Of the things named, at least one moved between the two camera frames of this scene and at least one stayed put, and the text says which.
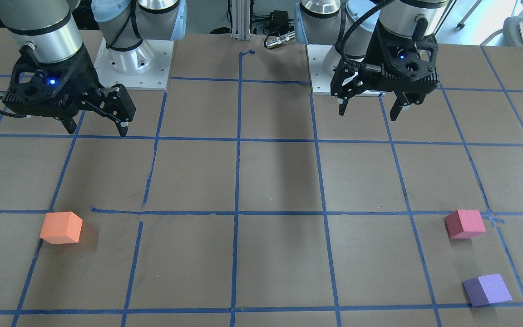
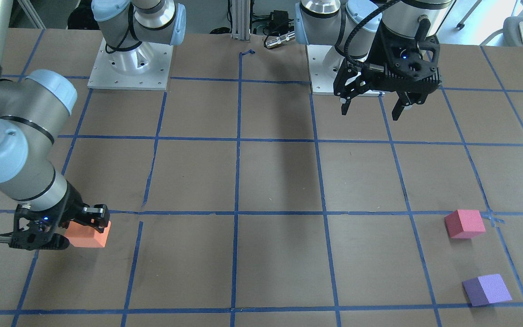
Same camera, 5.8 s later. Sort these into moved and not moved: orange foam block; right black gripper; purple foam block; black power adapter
Moved: orange foam block; right black gripper
Not moved: black power adapter; purple foam block
